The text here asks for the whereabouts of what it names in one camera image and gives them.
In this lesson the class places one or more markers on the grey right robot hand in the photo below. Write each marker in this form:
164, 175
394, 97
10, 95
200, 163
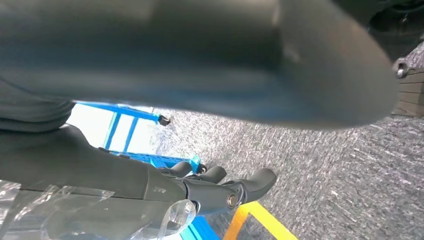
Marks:
82, 165

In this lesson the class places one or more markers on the blue wheeled shelf cart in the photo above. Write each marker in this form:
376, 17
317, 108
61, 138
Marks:
132, 114

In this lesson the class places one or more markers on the clear plastic hand wrap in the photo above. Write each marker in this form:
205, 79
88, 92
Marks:
99, 218

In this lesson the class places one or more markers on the grey robot body shell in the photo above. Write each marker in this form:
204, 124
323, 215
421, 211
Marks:
198, 56

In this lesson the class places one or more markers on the silver joint bolt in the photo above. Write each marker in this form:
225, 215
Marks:
401, 71

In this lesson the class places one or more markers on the black robot body section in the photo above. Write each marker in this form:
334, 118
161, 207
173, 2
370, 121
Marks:
391, 23

